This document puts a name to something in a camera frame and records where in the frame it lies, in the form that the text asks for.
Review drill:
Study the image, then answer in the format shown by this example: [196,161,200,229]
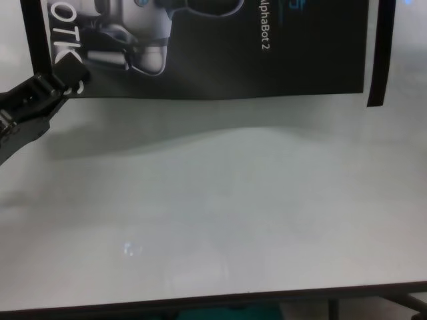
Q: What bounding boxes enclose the black metal table frame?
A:
[326,293,427,320]

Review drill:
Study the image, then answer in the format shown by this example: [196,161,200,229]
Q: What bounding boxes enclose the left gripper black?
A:
[0,59,91,166]

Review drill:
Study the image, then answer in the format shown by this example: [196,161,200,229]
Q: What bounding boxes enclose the black robot print poster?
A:
[39,0,380,101]

